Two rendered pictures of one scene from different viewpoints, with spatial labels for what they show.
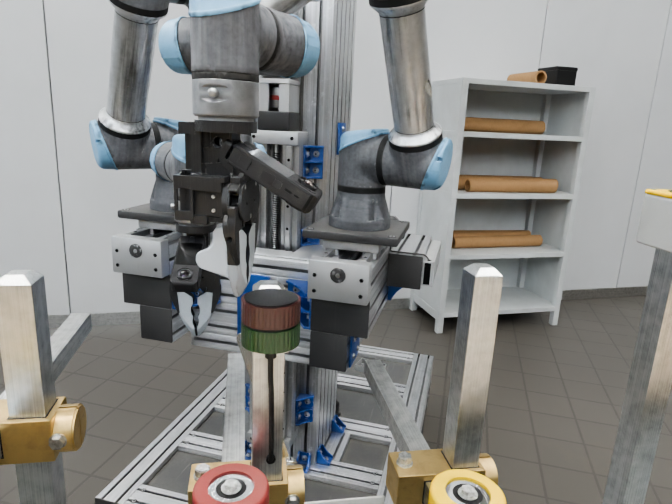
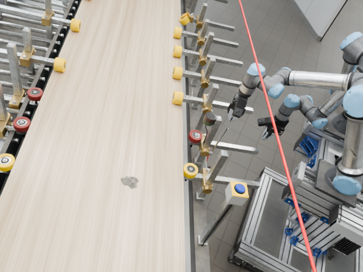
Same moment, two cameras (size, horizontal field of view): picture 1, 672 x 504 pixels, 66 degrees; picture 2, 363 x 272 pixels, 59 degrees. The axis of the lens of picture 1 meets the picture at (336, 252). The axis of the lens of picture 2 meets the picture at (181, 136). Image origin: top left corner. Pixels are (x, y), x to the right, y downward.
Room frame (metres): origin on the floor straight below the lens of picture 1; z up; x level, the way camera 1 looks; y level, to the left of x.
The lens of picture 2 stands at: (0.26, -1.21, 2.23)
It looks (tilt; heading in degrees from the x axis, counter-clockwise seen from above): 46 degrees down; 84
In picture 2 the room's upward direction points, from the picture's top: 21 degrees clockwise
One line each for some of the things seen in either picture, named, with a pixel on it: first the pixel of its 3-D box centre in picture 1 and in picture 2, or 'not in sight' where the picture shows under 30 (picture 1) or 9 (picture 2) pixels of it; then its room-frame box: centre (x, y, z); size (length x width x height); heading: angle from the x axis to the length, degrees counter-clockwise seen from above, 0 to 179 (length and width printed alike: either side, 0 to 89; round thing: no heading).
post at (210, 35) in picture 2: not in sight; (201, 61); (0.40, 0.81, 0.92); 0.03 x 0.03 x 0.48; 11
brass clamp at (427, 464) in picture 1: (441, 476); (206, 181); (0.58, -0.15, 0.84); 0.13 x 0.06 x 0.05; 101
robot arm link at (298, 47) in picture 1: (267, 44); (272, 86); (0.71, 0.10, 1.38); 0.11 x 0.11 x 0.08; 62
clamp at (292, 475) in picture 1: (247, 491); (203, 145); (0.53, 0.09, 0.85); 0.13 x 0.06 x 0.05; 101
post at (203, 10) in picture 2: not in sight; (196, 30); (0.30, 1.30, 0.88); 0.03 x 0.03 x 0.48; 11
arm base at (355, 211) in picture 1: (360, 205); (343, 176); (1.24, -0.05, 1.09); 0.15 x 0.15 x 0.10
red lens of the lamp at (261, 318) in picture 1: (271, 308); (210, 117); (0.49, 0.06, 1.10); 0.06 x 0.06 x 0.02
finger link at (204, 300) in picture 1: (206, 309); (269, 137); (0.91, 0.24, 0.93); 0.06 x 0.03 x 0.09; 7
